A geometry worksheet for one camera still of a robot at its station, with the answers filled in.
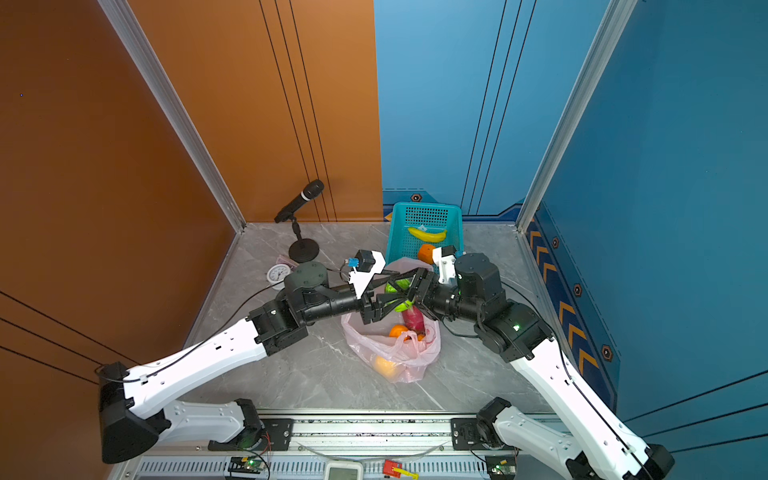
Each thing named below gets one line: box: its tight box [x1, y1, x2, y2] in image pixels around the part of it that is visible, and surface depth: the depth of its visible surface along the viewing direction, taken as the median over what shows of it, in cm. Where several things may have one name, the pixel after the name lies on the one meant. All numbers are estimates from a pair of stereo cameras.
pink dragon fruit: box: [402, 306, 426, 336], surface depth 88 cm
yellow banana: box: [408, 227, 448, 242], surface depth 117 cm
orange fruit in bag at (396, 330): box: [389, 324, 408, 338], surface depth 86 cm
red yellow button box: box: [383, 459, 420, 480], surface depth 70 cm
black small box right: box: [485, 455, 516, 480], surface depth 72 cm
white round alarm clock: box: [266, 263, 291, 290], surface depth 104 cm
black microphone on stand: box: [274, 179, 325, 263], surface depth 99 cm
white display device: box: [324, 461, 364, 480], surface depth 68 cm
